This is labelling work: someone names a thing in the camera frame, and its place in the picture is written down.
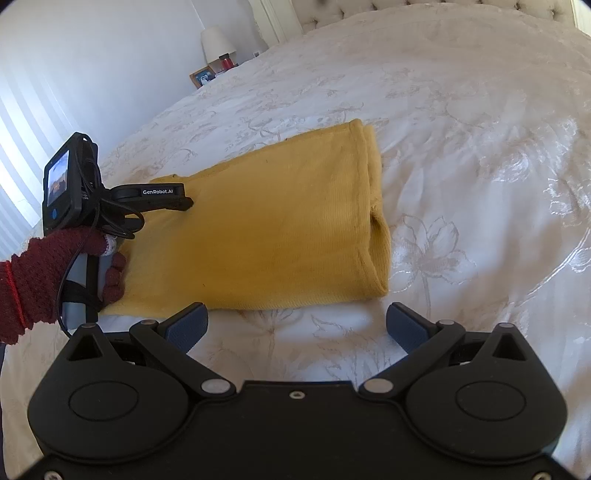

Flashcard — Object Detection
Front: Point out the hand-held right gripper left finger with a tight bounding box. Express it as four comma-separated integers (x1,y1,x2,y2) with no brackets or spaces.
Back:
67,302,235,400

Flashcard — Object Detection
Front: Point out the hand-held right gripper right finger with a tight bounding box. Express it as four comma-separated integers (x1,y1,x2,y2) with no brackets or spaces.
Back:
359,302,527,400

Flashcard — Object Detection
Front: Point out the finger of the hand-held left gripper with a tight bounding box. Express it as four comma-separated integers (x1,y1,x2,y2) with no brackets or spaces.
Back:
139,196,195,214

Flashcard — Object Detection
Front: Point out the yellow knit sweater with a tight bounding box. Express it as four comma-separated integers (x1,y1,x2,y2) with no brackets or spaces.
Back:
99,118,393,317

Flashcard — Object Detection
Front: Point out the person's left forearm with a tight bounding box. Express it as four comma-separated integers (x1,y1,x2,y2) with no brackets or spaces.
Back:
0,260,29,345

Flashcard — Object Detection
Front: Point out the person's left hand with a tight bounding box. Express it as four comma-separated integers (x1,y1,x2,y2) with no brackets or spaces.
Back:
17,228,127,332

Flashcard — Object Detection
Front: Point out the white striped curtain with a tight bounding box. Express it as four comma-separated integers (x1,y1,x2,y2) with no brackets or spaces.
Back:
0,69,95,261

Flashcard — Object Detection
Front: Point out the white table lamp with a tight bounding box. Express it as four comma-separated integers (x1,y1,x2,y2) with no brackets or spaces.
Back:
200,26,237,64

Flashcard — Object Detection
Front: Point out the white floral bed cover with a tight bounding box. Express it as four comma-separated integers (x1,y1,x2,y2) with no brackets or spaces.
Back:
0,4,591,467

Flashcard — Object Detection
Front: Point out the tufted cream headboard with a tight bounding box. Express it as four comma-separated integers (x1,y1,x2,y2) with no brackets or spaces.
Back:
295,0,580,34

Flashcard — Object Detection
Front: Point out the black cable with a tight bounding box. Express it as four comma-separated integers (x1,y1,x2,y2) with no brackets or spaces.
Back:
56,136,147,339

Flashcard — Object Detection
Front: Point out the wooden picture frame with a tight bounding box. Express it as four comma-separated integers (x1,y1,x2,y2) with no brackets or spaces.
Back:
189,65,218,90

